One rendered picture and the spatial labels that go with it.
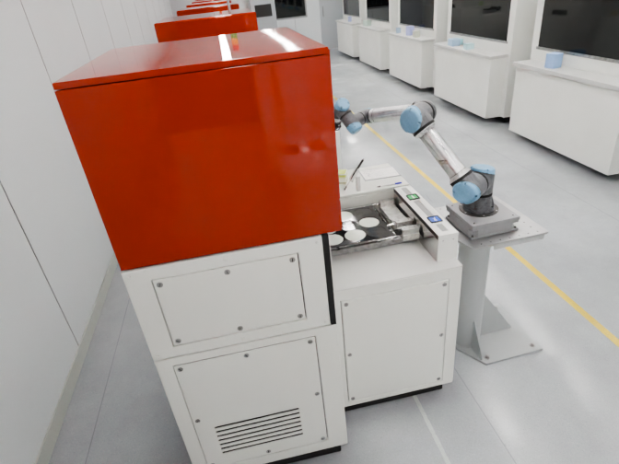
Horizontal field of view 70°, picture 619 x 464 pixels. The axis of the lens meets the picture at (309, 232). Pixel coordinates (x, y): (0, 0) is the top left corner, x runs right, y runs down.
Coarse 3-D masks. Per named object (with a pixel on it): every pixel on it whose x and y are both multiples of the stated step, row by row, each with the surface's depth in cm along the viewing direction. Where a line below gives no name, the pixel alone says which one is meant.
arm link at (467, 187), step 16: (416, 112) 203; (432, 112) 210; (416, 128) 205; (432, 128) 206; (432, 144) 207; (448, 160) 206; (464, 176) 203; (480, 176) 208; (464, 192) 204; (480, 192) 203
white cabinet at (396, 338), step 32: (384, 288) 194; (416, 288) 198; (448, 288) 201; (352, 320) 199; (384, 320) 203; (416, 320) 207; (448, 320) 211; (352, 352) 208; (384, 352) 213; (416, 352) 217; (448, 352) 221; (352, 384) 219; (384, 384) 223; (416, 384) 228
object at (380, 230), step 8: (360, 208) 237; (368, 208) 236; (352, 216) 230; (360, 216) 229; (368, 216) 228; (376, 216) 227; (344, 224) 224; (352, 224) 223; (384, 224) 220; (336, 232) 217; (344, 232) 217; (368, 232) 214; (376, 232) 214; (384, 232) 213; (344, 240) 210; (352, 240) 209; (360, 240) 208
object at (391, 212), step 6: (384, 210) 237; (390, 210) 236; (396, 210) 235; (390, 216) 230; (396, 216) 229; (402, 216) 229; (390, 222) 229; (396, 228) 220; (402, 234) 214; (414, 234) 212
